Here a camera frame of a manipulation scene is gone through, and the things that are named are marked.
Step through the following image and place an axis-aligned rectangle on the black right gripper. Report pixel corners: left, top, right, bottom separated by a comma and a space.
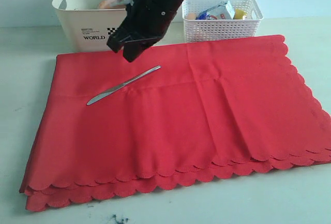
107, 0, 183, 63

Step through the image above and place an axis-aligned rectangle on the brown egg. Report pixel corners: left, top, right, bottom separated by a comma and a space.
186, 13, 197, 20

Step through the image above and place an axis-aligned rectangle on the yellow lemon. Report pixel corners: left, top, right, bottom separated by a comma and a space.
233, 9, 247, 20

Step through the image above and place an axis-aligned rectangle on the round wooden plate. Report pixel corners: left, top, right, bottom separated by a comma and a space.
97, 0, 126, 9

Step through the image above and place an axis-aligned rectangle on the cream plastic bin WORLD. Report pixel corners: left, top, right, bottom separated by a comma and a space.
52, 0, 126, 52

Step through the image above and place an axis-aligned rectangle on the silver table knife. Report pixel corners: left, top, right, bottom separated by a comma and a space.
86, 65, 161, 106

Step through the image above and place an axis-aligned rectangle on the white perforated plastic basket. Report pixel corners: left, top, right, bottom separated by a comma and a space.
182, 0, 263, 42

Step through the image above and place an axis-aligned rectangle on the blue white milk carton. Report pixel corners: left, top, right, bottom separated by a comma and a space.
196, 1, 235, 20

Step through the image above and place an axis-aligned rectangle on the red scalloped tablecloth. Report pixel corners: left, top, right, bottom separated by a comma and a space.
20, 35, 330, 212

